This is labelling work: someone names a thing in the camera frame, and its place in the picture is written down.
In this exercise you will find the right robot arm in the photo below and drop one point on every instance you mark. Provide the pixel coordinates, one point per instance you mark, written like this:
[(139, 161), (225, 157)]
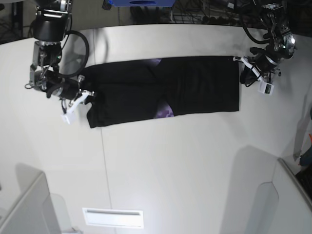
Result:
[(51, 29)]

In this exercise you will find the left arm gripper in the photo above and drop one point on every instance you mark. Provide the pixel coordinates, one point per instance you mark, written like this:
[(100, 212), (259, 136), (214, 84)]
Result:
[(261, 67)]

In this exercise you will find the grey monitor left corner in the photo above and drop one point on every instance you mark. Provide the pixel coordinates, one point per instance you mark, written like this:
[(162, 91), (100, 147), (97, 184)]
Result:
[(33, 212)]

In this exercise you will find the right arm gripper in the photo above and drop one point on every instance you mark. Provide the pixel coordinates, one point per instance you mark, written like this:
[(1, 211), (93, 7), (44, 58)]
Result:
[(71, 92)]

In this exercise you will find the black keyboard right edge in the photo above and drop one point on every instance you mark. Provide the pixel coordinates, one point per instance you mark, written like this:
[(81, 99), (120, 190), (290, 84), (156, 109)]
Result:
[(305, 179)]

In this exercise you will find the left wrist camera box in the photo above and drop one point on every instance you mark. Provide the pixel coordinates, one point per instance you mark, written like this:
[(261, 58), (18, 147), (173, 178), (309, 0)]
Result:
[(266, 88)]

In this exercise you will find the black printed T-shirt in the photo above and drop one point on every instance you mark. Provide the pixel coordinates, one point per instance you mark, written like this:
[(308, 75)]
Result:
[(132, 91)]

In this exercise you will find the white slotted table tray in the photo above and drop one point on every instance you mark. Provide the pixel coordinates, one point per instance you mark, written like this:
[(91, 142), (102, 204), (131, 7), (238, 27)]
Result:
[(132, 219)]

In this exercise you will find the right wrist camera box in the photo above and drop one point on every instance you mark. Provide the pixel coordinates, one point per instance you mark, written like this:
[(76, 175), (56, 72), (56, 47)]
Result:
[(68, 118)]

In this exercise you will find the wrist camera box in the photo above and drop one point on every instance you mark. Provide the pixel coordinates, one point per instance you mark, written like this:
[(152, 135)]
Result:
[(266, 88), (68, 118)]

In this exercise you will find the blue plastic bin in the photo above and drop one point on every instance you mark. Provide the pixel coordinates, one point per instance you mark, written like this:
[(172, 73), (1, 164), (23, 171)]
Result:
[(133, 3)]

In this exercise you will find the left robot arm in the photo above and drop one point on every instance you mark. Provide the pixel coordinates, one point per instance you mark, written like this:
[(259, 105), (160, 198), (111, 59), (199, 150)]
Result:
[(279, 41)]

